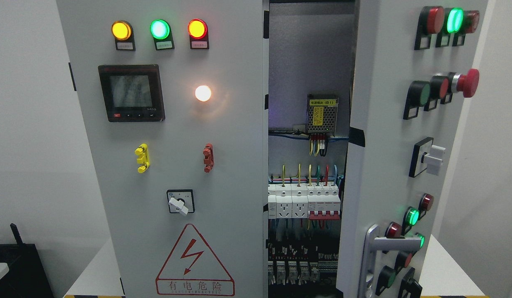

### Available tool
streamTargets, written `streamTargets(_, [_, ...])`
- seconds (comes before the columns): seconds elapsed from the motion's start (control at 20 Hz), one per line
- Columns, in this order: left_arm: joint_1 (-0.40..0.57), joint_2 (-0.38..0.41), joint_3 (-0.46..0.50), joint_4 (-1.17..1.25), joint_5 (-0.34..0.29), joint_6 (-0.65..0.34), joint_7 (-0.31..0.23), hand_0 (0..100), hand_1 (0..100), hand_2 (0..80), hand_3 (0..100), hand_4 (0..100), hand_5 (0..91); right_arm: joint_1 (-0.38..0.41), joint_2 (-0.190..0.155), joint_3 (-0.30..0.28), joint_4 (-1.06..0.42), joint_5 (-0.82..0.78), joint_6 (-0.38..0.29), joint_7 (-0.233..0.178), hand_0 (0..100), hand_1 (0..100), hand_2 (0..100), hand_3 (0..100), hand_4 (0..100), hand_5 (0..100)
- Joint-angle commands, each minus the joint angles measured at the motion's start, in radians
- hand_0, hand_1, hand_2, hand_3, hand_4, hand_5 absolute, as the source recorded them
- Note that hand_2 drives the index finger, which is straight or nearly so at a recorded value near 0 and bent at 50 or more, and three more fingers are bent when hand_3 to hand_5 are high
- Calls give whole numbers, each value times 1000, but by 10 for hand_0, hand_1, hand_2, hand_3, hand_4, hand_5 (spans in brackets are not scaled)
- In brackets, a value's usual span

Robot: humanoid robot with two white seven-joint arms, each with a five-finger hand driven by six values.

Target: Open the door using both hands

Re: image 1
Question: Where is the red electric hazard warning sticker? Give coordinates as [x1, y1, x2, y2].
[155, 223, 235, 296]

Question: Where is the red terminal clip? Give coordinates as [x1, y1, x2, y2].
[203, 143, 215, 173]

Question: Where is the yellow terminal clip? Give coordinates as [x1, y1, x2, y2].
[135, 143, 150, 173]

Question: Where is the relay terminal block row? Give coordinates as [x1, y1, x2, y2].
[267, 241, 339, 286]

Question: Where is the red emergency stop button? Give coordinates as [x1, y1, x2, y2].
[448, 68, 480, 98]

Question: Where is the green indicator lamp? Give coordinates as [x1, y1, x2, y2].
[150, 19, 174, 50]

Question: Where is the yellow indicator lamp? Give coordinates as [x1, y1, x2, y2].
[111, 20, 135, 51]

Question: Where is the white socket and breaker row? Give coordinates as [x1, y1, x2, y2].
[268, 182, 341, 220]

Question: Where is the white glowing indicator lamp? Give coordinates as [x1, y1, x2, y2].
[195, 85, 211, 102]

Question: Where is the grey cabinet door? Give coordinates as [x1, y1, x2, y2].
[337, 0, 488, 298]
[57, 0, 268, 298]

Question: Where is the black digital power meter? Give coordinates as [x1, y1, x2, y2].
[98, 64, 165, 122]

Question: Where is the black equipment at left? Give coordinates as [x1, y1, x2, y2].
[0, 223, 54, 298]

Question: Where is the silver door handle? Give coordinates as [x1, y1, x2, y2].
[357, 224, 422, 298]

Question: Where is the metal mesh power supply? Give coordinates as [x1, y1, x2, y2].
[306, 93, 339, 135]

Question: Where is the red indicator lamp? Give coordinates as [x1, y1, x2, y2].
[188, 19, 209, 49]

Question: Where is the white rotary selector switch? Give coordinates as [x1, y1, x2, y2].
[166, 189, 195, 216]

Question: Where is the white selector switch right door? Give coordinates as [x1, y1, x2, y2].
[408, 137, 445, 178]

